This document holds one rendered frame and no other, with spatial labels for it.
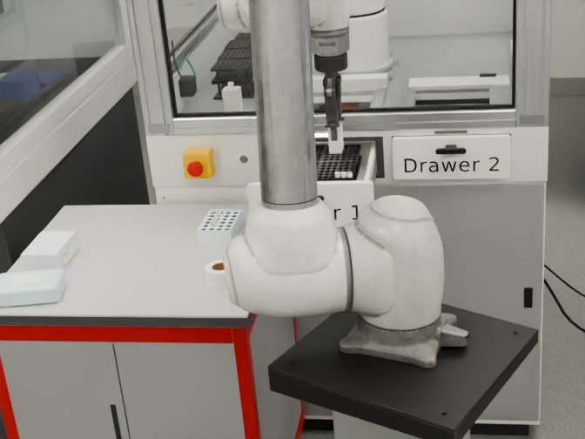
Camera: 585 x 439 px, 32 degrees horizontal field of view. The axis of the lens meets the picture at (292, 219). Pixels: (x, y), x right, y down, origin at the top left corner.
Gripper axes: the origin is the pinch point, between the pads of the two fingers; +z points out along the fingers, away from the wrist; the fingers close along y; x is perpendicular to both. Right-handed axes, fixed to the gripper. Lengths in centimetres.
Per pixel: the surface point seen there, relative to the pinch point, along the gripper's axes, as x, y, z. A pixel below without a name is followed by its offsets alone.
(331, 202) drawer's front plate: -0.4, 10.7, 11.8
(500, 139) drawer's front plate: 38.2, -17.3, 7.6
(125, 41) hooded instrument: -86, -109, 3
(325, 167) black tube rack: -3.9, -6.0, 9.8
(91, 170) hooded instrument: -87, -64, 33
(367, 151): 4.7, -24.6, 12.7
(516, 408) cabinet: 43, -20, 88
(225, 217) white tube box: -28.5, -0.6, 20.4
